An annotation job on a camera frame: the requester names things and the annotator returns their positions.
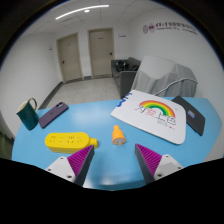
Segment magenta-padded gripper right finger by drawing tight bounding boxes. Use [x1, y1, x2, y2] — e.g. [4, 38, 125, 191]
[134, 143, 184, 185]

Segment purple smartphone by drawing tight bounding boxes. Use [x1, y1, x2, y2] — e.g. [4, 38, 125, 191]
[38, 101, 70, 130]

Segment grey sofa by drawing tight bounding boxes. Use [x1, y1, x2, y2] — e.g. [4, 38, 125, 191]
[110, 56, 142, 100]

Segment long ceiling light strip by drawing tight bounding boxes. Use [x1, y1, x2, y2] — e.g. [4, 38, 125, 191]
[54, 4, 110, 21]

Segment yellow power strip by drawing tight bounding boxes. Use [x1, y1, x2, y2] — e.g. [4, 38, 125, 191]
[44, 131, 99, 155]

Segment grey cloth-covered equipment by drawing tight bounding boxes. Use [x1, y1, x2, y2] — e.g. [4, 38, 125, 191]
[130, 55, 199, 98]

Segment beige door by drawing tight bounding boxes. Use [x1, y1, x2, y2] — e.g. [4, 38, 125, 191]
[87, 27, 115, 79]
[55, 32, 83, 84]

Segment black bag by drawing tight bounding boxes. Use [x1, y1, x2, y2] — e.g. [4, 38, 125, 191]
[117, 61, 134, 72]

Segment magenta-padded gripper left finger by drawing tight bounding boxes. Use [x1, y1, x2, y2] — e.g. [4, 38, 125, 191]
[44, 144, 96, 187]

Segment white rainbow-print mouse pad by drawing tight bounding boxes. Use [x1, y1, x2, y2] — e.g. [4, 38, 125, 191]
[110, 89, 187, 146]

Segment dark green mug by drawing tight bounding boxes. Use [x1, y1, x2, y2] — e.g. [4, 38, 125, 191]
[16, 97, 40, 131]

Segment wall sign lettering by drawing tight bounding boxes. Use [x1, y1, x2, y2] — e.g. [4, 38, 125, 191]
[142, 20, 198, 36]

